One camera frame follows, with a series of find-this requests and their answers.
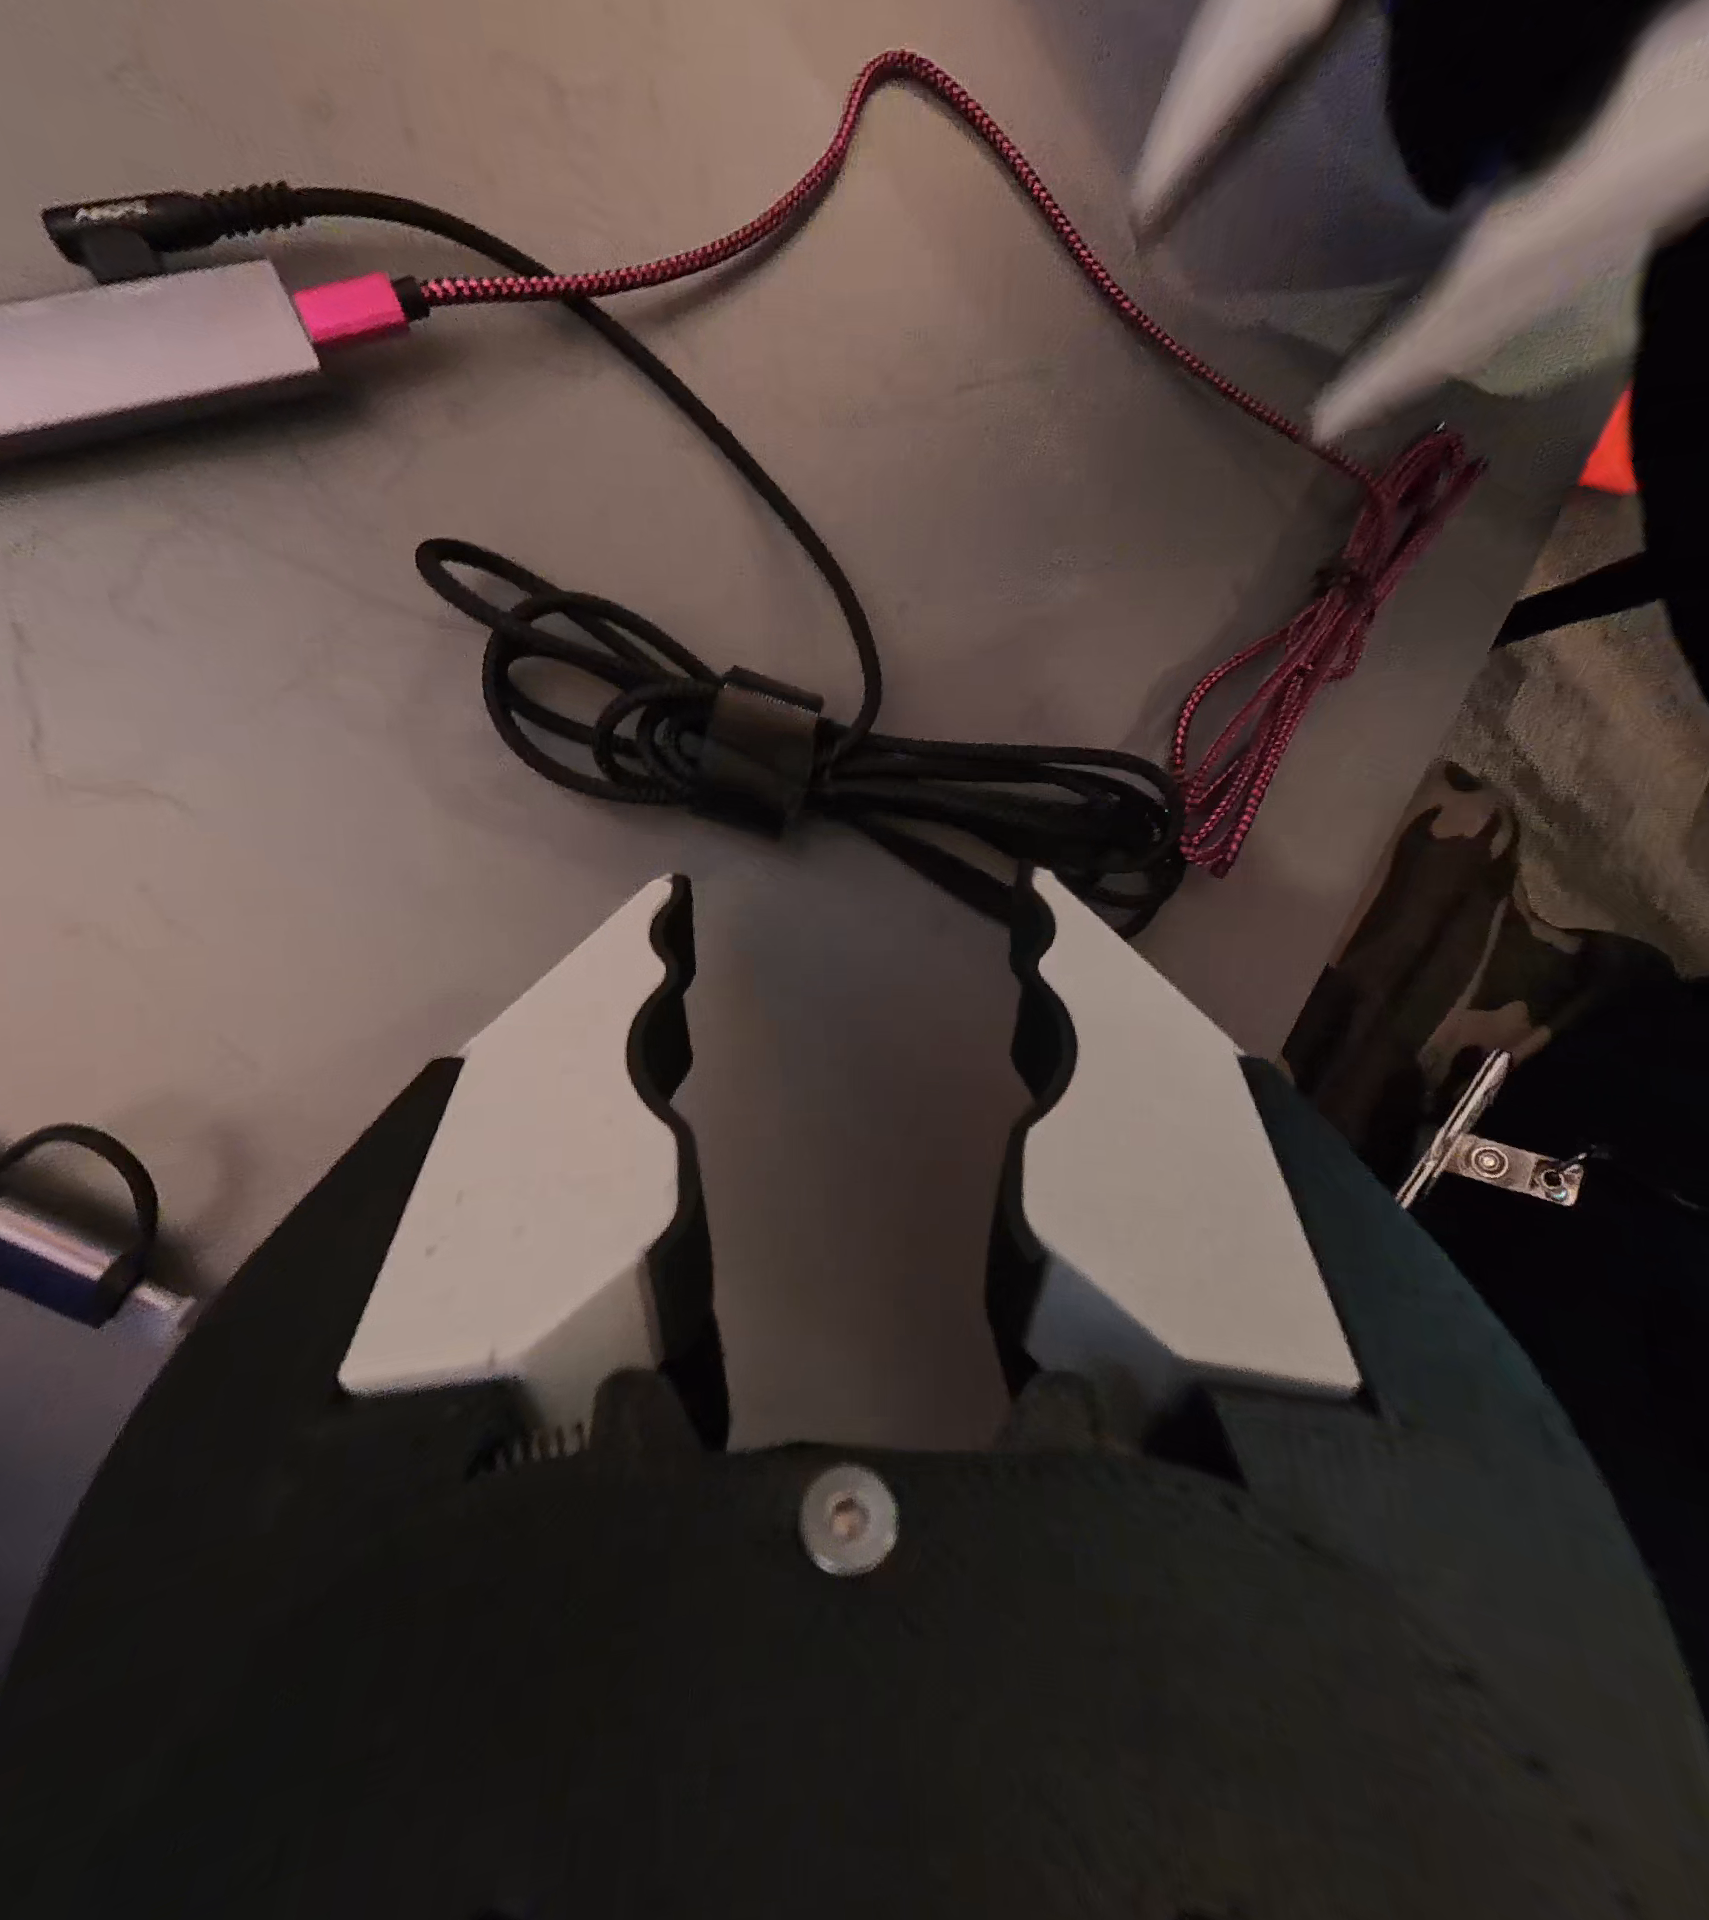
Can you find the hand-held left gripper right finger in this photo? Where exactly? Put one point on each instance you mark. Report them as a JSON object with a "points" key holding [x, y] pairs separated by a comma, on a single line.
{"points": [[1185, 1200]]}

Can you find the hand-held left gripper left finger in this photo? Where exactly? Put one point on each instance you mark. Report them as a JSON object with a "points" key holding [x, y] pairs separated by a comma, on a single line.
{"points": [[494, 1200]]}

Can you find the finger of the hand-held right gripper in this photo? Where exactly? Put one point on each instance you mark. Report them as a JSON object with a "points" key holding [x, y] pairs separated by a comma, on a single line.
{"points": [[1229, 104], [1543, 255]]}

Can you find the grey usb hub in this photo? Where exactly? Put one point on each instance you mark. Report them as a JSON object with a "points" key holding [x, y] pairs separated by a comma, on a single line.
{"points": [[118, 353]]}

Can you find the orange traffic cone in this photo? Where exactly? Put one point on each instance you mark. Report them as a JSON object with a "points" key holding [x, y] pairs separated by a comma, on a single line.
{"points": [[1612, 443]]}

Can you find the metal badge clip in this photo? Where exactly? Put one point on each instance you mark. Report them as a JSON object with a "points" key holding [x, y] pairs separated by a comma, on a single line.
{"points": [[1492, 1159]]}

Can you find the person's camouflage trousers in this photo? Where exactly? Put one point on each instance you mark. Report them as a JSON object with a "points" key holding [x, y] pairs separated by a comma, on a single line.
{"points": [[1469, 900]]}

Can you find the person's black jacket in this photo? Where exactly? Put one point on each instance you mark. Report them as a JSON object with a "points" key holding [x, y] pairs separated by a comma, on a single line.
{"points": [[1664, 1351]]}

